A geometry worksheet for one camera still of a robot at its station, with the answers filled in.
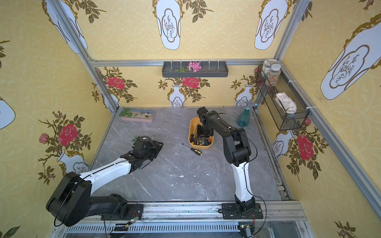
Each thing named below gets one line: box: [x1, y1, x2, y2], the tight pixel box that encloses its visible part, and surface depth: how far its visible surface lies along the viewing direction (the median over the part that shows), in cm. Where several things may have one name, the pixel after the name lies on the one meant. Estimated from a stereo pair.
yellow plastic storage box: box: [188, 117, 214, 150], surface depth 100 cm
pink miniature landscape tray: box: [119, 108, 155, 123], surface depth 115 cm
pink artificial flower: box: [186, 61, 202, 73], surface depth 90 cm
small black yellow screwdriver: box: [181, 143, 203, 156], surface depth 96 cm
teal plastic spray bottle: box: [236, 102, 259, 128], surface depth 108 cm
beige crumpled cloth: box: [274, 91, 297, 115], surface depth 70 cm
